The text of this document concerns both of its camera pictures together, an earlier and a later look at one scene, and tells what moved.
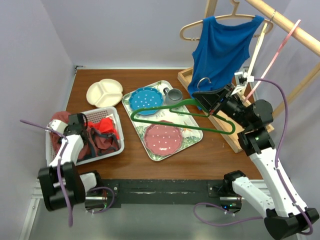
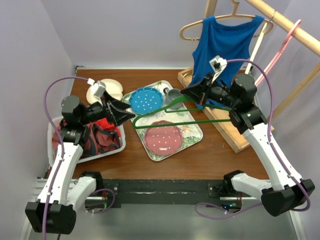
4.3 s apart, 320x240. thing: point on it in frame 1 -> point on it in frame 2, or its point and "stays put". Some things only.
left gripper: (67, 130) -> (118, 116)
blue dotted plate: (146, 97) stays put
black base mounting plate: (171, 191) stays put
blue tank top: (221, 54) stays put
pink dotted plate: (163, 140) stays put
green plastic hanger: (199, 114) -> (192, 97)
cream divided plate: (105, 93) stays put
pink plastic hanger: (269, 62) -> (285, 44)
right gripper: (211, 100) -> (200, 91)
